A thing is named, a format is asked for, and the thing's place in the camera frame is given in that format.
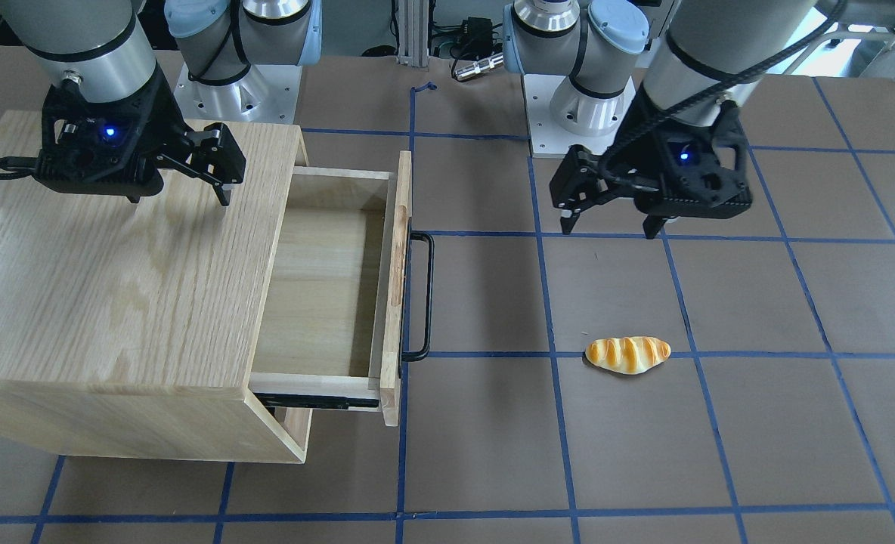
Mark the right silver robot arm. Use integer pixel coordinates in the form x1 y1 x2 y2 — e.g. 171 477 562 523
0 1 322 206

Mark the wooden drawer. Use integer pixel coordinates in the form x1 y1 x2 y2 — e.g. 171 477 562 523
249 151 413 427

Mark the toy bread roll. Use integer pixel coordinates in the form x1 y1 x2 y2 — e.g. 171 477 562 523
584 336 671 376

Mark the black metal drawer handle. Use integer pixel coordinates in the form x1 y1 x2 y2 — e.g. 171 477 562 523
401 232 435 363

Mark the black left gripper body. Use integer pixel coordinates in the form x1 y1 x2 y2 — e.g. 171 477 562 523
602 99 753 219

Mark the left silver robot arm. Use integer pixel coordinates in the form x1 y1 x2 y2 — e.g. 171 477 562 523
502 1 813 239

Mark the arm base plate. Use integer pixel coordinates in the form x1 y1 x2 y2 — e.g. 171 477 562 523
522 73 636 159
174 65 303 125

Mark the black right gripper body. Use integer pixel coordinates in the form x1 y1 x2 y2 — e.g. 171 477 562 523
32 76 191 197

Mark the black power adapter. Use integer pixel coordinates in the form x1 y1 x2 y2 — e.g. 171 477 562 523
457 17 494 48

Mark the aluminium frame post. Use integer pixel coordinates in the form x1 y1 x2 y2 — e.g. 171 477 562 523
393 1 432 71

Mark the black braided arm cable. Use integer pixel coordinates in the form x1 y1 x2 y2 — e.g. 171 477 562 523
599 0 849 178

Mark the light wooden drawer cabinet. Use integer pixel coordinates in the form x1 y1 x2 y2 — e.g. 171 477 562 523
0 122 311 462

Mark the silver cable connector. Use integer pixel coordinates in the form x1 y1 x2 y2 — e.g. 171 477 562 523
451 53 505 82

